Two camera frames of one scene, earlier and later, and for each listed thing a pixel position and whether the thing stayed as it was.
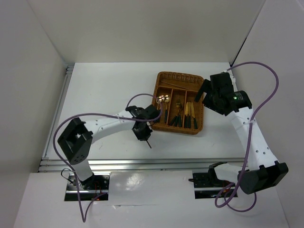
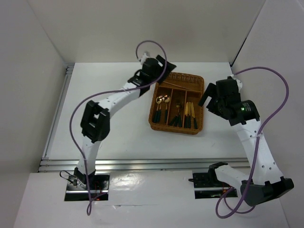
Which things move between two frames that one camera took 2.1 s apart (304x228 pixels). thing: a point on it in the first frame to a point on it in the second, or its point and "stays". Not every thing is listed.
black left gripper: x=146 y=134 to x=170 y=68
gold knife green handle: x=193 y=112 stays
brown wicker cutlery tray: x=180 y=113 stays
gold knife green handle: x=186 y=114 stays
